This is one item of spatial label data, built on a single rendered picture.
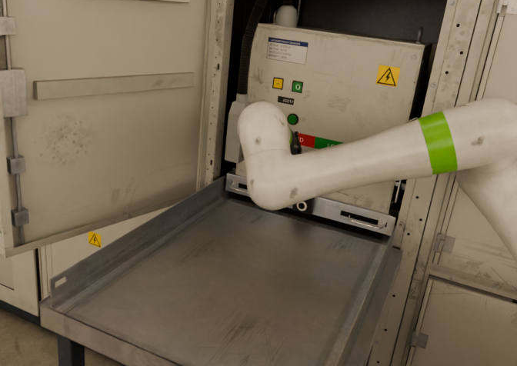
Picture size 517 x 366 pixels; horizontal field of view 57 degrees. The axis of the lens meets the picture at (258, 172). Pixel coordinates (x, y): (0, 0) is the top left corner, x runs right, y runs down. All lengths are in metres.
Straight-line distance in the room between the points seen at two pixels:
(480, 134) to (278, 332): 0.53
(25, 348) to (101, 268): 1.23
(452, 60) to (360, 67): 0.24
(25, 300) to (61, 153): 1.23
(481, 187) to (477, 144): 0.16
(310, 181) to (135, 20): 0.64
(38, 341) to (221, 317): 1.43
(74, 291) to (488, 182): 0.87
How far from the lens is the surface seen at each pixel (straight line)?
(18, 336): 2.39
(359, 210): 1.41
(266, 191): 0.95
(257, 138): 0.98
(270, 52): 1.41
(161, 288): 1.10
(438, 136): 0.92
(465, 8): 1.26
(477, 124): 0.93
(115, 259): 1.16
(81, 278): 1.09
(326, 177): 0.93
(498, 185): 1.06
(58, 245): 2.07
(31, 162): 1.23
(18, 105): 1.15
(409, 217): 1.36
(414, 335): 1.50
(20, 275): 2.33
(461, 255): 1.37
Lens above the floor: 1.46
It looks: 20 degrees down
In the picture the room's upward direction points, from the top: 6 degrees clockwise
